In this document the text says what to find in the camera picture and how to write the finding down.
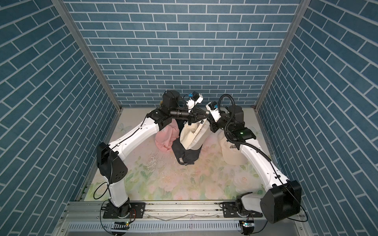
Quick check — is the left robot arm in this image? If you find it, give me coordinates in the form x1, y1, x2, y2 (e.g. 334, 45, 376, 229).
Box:
96, 90, 208, 209

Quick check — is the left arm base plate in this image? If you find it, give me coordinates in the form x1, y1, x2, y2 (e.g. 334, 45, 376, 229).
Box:
101, 201, 146, 220

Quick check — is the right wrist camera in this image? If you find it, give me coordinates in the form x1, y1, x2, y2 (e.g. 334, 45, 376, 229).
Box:
206, 101, 221, 122

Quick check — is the beige Colorado cap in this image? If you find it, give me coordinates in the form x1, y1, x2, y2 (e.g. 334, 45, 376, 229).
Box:
217, 130, 249, 166
180, 119, 212, 150

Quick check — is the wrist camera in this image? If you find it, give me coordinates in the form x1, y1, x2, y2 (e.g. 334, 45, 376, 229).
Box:
206, 101, 221, 122
186, 91, 203, 111

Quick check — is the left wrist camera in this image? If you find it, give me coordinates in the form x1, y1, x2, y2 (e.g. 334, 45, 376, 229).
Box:
186, 91, 203, 111

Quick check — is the aluminium front rail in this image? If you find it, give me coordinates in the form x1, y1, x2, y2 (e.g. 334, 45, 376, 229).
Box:
53, 200, 312, 236

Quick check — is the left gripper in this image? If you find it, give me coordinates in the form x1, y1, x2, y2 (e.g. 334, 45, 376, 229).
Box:
168, 107, 208, 126

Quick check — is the pink baseball cap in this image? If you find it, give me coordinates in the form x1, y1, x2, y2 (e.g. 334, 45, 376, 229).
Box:
155, 119, 179, 152

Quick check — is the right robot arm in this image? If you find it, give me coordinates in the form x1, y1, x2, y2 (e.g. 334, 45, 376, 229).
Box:
206, 102, 302, 224

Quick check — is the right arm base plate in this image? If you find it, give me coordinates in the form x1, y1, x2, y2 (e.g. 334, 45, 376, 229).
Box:
219, 202, 263, 218

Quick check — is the black cap front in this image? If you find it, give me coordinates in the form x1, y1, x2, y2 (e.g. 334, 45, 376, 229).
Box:
172, 139, 202, 166

